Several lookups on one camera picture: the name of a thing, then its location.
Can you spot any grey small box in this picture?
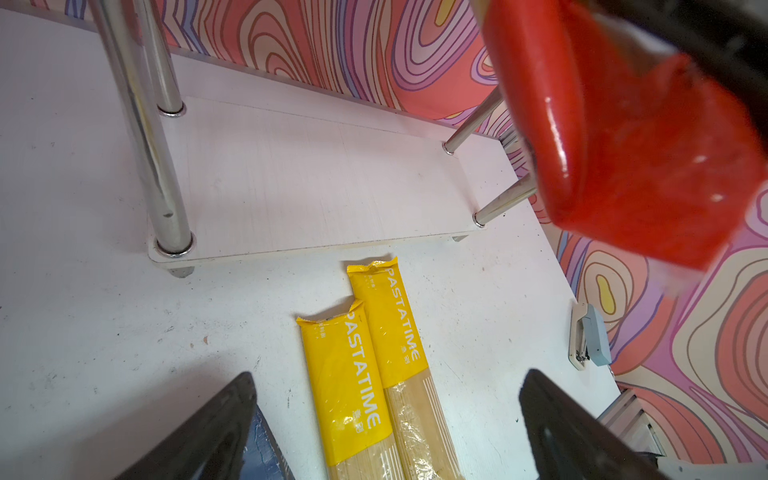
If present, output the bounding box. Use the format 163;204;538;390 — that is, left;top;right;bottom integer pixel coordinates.
568;302;612;371

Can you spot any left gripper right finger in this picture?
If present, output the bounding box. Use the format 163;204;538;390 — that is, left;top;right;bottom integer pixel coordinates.
519;369;665;479

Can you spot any red spaghetti bag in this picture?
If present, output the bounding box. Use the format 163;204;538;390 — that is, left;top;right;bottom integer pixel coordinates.
471;1;767;277

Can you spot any short yellow Pastatime bag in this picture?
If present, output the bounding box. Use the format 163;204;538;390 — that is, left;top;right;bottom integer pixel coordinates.
297;301;405;479

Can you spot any long yellow Pastatime bag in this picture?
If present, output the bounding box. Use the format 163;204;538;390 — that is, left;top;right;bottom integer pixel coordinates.
347;258;464;479

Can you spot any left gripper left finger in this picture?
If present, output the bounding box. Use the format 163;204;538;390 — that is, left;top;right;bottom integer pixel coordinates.
118;372;257;479

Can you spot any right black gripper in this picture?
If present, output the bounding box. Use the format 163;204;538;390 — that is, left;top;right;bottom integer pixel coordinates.
575;1;767;150

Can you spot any white two-tier shelf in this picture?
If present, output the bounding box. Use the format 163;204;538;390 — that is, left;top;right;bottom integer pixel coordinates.
90;1;537;278

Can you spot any blue Barilla rigatoni box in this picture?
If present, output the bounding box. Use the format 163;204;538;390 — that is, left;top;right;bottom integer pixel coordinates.
239;406;295;480

